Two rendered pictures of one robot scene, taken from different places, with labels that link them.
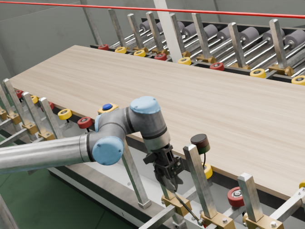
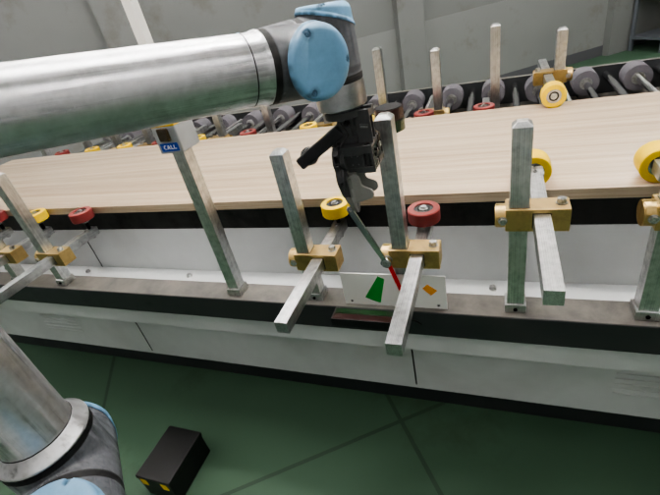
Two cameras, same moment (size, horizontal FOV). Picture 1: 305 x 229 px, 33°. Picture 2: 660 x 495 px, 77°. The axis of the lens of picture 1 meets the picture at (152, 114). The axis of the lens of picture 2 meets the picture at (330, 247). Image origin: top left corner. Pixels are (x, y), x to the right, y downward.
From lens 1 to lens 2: 127 cm
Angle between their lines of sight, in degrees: 31
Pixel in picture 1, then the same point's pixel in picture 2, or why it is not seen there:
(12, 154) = (28, 71)
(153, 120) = (352, 38)
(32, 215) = not seen: outside the picture
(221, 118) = not seen: hidden behind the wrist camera
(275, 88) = not seen: hidden behind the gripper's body
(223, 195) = (358, 242)
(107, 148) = (325, 45)
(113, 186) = (166, 287)
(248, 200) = (526, 167)
